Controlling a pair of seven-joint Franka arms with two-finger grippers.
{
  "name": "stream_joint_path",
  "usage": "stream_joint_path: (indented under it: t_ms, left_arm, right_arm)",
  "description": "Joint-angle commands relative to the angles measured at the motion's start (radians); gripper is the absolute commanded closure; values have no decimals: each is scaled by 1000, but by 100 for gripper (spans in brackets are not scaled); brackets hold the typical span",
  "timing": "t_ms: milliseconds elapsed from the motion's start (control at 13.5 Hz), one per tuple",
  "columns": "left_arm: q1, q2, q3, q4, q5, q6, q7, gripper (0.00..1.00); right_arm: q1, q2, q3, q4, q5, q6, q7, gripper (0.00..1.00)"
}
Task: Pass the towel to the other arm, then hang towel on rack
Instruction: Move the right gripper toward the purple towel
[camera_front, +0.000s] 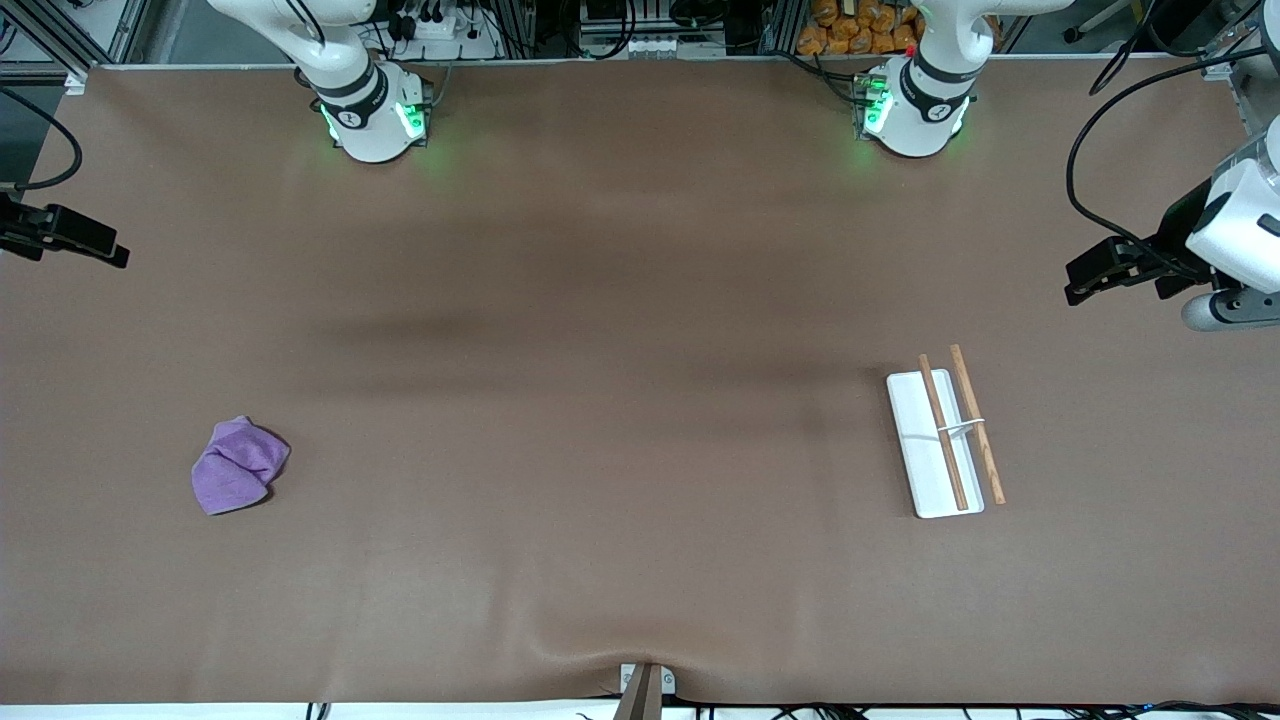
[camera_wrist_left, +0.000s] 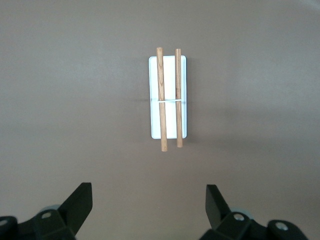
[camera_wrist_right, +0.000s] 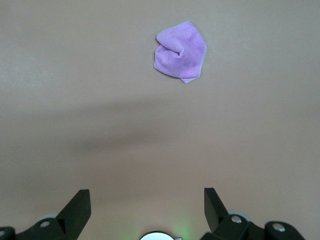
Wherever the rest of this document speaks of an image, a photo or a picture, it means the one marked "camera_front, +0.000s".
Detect purple microfibre towel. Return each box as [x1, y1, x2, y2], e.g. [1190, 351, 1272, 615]
[191, 415, 292, 517]

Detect wooden rack rod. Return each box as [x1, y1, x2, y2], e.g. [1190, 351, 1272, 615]
[918, 354, 970, 512]
[949, 344, 1007, 506]

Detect white towel rack base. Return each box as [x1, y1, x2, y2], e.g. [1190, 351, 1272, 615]
[886, 369, 987, 520]

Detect orange packaged items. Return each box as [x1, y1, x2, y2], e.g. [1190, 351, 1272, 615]
[796, 0, 922, 58]

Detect white power strip with plugs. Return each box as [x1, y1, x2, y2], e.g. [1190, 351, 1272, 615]
[384, 0, 503, 62]

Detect white slim power strip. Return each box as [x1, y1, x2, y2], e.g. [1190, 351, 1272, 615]
[618, 34, 717, 58]

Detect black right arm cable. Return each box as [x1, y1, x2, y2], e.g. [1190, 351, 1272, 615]
[0, 87, 84, 193]

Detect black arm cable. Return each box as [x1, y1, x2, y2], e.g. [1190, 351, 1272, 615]
[1064, 45, 1280, 283]
[0, 87, 84, 193]

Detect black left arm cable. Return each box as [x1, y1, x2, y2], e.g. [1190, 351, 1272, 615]
[1064, 45, 1280, 283]

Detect aluminium frame profile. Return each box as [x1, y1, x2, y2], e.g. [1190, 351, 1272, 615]
[0, 0, 153, 96]
[1198, 40, 1280, 139]

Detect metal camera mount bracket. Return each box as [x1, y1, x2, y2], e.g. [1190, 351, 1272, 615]
[612, 661, 678, 720]

